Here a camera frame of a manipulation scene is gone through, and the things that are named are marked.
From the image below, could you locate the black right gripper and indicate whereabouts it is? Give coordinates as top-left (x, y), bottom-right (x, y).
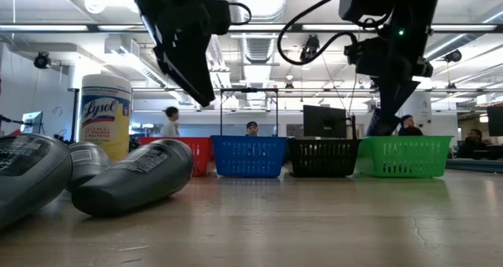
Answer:
top-left (344, 35), bottom-right (435, 137)

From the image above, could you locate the green plastic basket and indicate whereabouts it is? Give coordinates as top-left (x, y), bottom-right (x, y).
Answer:
top-left (355, 135), bottom-right (454, 179)

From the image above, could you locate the black ceiling spotlight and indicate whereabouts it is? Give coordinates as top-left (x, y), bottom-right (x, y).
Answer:
top-left (444, 49), bottom-right (464, 64)
top-left (32, 51), bottom-right (53, 71)
top-left (299, 34), bottom-right (321, 64)

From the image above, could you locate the black plastic basket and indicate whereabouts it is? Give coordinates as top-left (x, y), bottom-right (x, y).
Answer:
top-left (288, 137), bottom-right (362, 178)

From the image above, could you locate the person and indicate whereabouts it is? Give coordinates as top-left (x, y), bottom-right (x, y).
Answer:
top-left (397, 114), bottom-right (424, 137)
top-left (160, 106), bottom-right (181, 138)
top-left (244, 120), bottom-right (260, 137)
top-left (455, 128), bottom-right (497, 160)

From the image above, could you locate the black monitor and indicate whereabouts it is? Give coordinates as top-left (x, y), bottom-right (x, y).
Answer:
top-left (486, 104), bottom-right (503, 137)
top-left (303, 104), bottom-right (348, 139)

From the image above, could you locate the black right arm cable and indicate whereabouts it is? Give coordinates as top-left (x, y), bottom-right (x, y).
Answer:
top-left (277, 0), bottom-right (359, 67)

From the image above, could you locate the red plastic basket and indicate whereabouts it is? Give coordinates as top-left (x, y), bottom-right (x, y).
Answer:
top-left (139, 136), bottom-right (215, 177)

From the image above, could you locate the small silver monitor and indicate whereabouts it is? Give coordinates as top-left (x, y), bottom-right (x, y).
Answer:
top-left (20, 110), bottom-right (45, 136)

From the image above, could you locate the black metal stand frame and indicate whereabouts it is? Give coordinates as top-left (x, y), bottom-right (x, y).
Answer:
top-left (218, 87), bottom-right (280, 137)

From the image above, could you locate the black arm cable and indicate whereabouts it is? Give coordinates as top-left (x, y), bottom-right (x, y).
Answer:
top-left (204, 0), bottom-right (253, 27)
top-left (277, 0), bottom-right (359, 67)

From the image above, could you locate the white round column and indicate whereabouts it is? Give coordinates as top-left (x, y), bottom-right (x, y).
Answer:
top-left (400, 90), bottom-right (435, 137)

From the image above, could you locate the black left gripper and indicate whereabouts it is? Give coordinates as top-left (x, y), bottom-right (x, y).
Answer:
top-left (125, 0), bottom-right (217, 108)

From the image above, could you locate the Lysol wipes canister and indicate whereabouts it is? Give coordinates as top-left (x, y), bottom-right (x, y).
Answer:
top-left (78, 73), bottom-right (133, 163)

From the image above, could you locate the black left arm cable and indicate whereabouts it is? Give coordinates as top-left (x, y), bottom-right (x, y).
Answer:
top-left (204, 0), bottom-right (253, 27)

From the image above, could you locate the blue plastic basket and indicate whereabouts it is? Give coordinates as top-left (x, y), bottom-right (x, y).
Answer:
top-left (210, 134), bottom-right (288, 179)

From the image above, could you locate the grey body wash bottle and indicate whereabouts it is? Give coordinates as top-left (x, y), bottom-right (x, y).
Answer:
top-left (71, 138), bottom-right (195, 218)
top-left (64, 141), bottom-right (112, 194)
top-left (0, 133), bottom-right (74, 231)

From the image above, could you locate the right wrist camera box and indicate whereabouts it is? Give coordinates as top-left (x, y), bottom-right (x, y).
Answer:
top-left (338, 0), bottom-right (394, 24)

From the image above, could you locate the blue table surface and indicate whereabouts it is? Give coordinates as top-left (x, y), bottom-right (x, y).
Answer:
top-left (445, 158), bottom-right (503, 174)

